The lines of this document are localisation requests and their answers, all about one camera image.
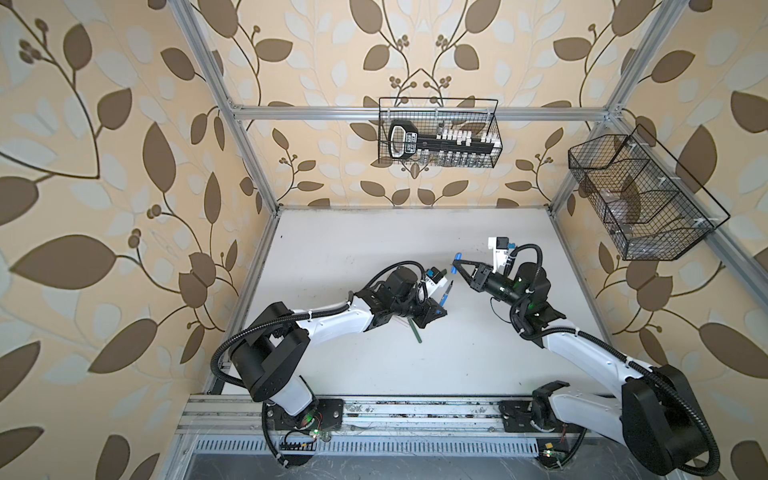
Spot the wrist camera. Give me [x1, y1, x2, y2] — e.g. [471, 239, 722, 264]
[488, 236, 516, 273]
[425, 267, 447, 297]

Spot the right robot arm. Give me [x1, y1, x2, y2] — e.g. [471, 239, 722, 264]
[452, 244, 721, 477]

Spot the black tool with sockets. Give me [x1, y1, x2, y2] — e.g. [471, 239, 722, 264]
[380, 120, 502, 161]

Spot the side wire basket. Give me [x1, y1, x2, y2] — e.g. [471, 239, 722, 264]
[568, 124, 731, 262]

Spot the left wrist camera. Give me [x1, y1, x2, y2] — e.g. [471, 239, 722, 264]
[425, 267, 447, 297]

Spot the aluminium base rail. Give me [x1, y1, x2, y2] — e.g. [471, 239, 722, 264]
[173, 394, 679, 460]

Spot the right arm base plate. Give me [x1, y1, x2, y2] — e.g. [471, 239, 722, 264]
[498, 398, 583, 435]

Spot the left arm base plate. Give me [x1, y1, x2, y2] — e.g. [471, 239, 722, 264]
[265, 398, 345, 432]

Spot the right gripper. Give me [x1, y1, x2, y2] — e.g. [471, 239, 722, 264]
[454, 259, 526, 314]

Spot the back wire basket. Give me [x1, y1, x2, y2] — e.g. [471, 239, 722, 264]
[377, 96, 503, 169]

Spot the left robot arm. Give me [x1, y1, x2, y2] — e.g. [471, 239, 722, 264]
[210, 260, 447, 418]

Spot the green pen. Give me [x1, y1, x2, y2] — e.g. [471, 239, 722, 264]
[408, 318, 423, 344]

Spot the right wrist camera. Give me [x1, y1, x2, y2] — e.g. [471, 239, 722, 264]
[488, 236, 516, 273]

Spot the aluminium frame back bar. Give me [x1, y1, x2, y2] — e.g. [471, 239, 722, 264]
[230, 105, 610, 122]

